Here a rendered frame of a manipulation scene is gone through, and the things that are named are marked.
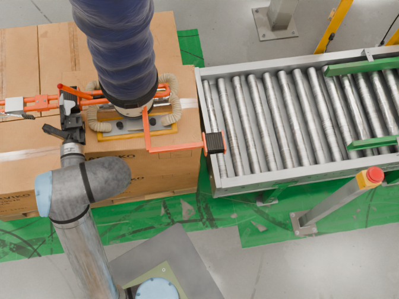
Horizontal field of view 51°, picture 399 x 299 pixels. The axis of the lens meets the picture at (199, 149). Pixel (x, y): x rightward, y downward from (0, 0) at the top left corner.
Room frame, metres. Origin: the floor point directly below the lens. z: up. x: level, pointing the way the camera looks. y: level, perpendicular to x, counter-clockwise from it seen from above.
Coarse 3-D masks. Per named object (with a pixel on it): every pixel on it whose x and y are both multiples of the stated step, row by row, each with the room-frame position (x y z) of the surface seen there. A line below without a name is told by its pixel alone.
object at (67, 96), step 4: (76, 88) 0.76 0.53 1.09; (60, 92) 0.74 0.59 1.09; (64, 92) 0.74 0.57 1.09; (60, 96) 0.72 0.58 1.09; (64, 96) 0.72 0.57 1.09; (68, 96) 0.73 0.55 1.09; (72, 96) 0.73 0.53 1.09; (76, 96) 0.73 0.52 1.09; (72, 100) 0.71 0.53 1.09; (76, 100) 0.71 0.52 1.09; (80, 100) 0.72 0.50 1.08; (76, 104) 0.69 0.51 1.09; (80, 104) 0.70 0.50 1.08; (72, 108) 0.67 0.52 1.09; (76, 108) 0.68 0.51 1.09; (80, 108) 0.69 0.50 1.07; (72, 112) 0.67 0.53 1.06; (76, 112) 0.68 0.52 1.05
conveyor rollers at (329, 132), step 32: (224, 96) 1.12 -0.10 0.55; (256, 96) 1.14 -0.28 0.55; (288, 96) 1.17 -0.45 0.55; (320, 96) 1.20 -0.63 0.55; (352, 96) 1.23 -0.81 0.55; (384, 96) 1.26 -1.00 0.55; (224, 160) 0.75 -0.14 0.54; (256, 160) 0.77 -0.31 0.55; (288, 160) 0.79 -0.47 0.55; (320, 160) 0.82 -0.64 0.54
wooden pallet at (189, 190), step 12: (156, 192) 0.62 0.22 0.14; (168, 192) 0.66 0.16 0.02; (180, 192) 0.67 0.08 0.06; (192, 192) 0.69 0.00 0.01; (96, 204) 0.51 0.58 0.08; (108, 204) 0.53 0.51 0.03; (0, 216) 0.35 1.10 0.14; (12, 216) 0.37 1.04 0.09; (24, 216) 0.39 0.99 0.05; (36, 216) 0.40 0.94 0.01
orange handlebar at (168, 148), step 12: (36, 96) 0.71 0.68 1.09; (48, 96) 0.72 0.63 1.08; (156, 96) 0.79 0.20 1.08; (24, 108) 0.65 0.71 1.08; (36, 108) 0.66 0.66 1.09; (48, 108) 0.67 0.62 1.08; (144, 108) 0.72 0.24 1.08; (144, 120) 0.67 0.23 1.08; (144, 132) 0.62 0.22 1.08; (180, 144) 0.59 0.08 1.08; (192, 144) 0.60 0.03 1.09
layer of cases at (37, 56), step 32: (0, 32) 1.33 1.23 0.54; (32, 32) 1.36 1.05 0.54; (64, 32) 1.39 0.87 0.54; (160, 32) 1.48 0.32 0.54; (0, 64) 1.12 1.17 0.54; (32, 64) 1.15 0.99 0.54; (64, 64) 1.18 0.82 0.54; (160, 64) 1.27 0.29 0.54; (0, 96) 0.93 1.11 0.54; (32, 96) 0.96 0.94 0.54; (0, 128) 0.75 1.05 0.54; (32, 128) 0.77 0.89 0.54; (0, 160) 0.57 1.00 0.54; (32, 160) 0.60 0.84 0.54; (0, 192) 0.41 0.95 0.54; (32, 192) 0.44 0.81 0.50; (128, 192) 0.58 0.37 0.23
